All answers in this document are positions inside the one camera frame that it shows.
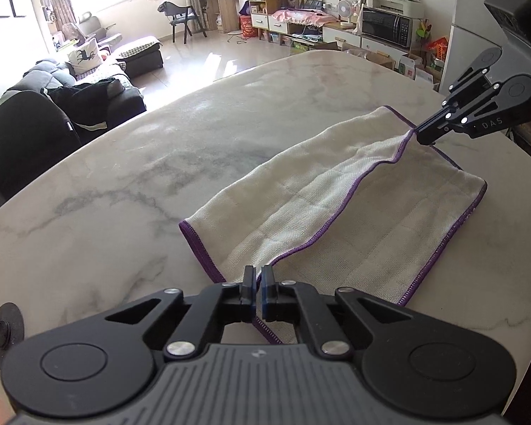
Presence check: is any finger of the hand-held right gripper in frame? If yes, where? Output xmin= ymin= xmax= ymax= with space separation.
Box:
xmin=415 ymin=80 xmax=512 ymax=146
xmin=440 ymin=48 xmax=509 ymax=113

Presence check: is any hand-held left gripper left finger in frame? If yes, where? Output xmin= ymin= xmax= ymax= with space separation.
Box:
xmin=106 ymin=266 xmax=258 ymax=361

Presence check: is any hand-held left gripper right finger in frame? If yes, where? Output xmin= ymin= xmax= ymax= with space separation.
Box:
xmin=259 ymin=265 xmax=415 ymax=361

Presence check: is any white towel with purple edge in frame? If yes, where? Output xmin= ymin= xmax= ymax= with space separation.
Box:
xmin=179 ymin=105 xmax=488 ymax=346

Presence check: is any white refrigerator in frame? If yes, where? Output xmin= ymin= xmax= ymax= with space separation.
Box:
xmin=438 ymin=0 xmax=531 ymax=94

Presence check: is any cardboard box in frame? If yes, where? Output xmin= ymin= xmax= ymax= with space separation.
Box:
xmin=396 ymin=53 xmax=426 ymax=81

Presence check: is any black microwave oven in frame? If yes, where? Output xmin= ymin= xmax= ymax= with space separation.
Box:
xmin=360 ymin=6 xmax=414 ymax=49

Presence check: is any white printer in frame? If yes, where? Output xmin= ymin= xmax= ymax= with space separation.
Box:
xmin=365 ymin=0 xmax=423 ymax=17

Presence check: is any white desk fan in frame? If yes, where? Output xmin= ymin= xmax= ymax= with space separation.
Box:
xmin=335 ymin=1 xmax=355 ymax=27

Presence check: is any pink cloth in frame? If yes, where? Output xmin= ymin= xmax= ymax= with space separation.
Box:
xmin=270 ymin=8 xmax=341 ymax=27

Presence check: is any white drawer cabinet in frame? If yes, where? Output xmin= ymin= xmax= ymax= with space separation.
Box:
xmin=250 ymin=12 xmax=326 ymax=43

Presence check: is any red bag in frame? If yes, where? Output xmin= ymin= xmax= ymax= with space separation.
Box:
xmin=240 ymin=14 xmax=258 ymax=40

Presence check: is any open cube shelf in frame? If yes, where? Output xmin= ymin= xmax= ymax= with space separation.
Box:
xmin=247 ymin=0 xmax=288 ymax=16

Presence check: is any dark grey sofa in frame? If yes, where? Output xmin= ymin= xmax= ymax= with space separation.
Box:
xmin=2 ymin=59 xmax=148 ymax=145

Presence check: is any wooden desk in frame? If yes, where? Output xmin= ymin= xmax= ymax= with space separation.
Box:
xmin=201 ymin=0 xmax=242 ymax=34

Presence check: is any black phone stand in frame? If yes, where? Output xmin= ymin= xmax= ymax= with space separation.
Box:
xmin=0 ymin=277 xmax=26 ymax=368

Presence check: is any patterned sofa blanket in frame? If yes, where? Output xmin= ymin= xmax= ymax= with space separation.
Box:
xmin=73 ymin=63 xmax=131 ymax=91

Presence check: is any checkered ottoman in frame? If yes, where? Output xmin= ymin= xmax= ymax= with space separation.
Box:
xmin=115 ymin=35 xmax=164 ymax=78

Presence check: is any black round chair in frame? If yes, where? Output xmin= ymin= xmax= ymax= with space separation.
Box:
xmin=0 ymin=91 xmax=83 ymax=202

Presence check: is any black wooden armchair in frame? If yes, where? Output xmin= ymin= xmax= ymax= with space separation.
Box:
xmin=158 ymin=1 xmax=208 ymax=43

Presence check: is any white deer print cushion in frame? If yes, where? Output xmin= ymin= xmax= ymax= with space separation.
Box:
xmin=67 ymin=38 xmax=100 ymax=78

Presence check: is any grey recliner chair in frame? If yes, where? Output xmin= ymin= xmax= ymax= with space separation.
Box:
xmin=73 ymin=11 xmax=122 ymax=54

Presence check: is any cluttered white shelf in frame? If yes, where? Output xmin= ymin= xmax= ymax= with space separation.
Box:
xmin=27 ymin=0 xmax=56 ymax=49

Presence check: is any black garment with white strap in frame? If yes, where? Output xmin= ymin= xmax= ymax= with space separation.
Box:
xmin=42 ymin=77 xmax=125 ymax=131

